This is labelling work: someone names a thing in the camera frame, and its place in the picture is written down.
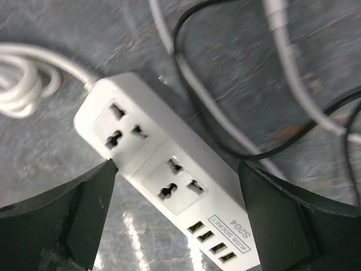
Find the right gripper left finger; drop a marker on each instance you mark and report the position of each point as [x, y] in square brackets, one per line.
[61, 228]

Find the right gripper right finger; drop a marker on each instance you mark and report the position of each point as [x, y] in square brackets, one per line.
[295, 229]

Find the white power strip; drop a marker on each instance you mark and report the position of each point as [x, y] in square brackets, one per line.
[124, 120]

